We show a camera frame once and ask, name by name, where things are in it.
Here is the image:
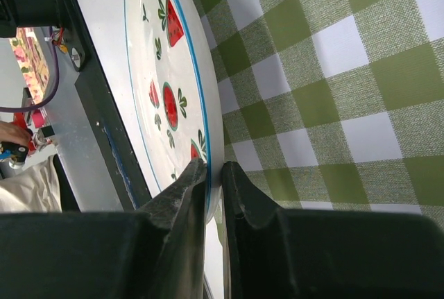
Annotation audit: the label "red black teleop handle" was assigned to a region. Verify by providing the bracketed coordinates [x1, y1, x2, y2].
[1, 133, 51, 169]

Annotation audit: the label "beige operator trousers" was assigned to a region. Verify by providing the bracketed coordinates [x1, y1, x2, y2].
[1, 155, 62, 214]

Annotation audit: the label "green white checkered tablecloth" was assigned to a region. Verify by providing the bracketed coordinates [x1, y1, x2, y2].
[194, 0, 443, 225]

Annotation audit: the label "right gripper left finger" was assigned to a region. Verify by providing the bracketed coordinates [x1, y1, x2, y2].
[1, 158, 207, 298]

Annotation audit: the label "operator hand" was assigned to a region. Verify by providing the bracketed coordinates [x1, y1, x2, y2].
[0, 121, 32, 146]

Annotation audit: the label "white plate with strawberries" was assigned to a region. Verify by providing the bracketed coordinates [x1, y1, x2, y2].
[77, 0, 224, 216]

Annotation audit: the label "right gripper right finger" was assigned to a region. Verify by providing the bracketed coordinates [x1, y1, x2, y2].
[222, 162, 443, 298]

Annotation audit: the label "yellow rimmed tray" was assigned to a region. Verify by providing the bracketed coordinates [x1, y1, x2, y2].
[9, 28, 49, 103]

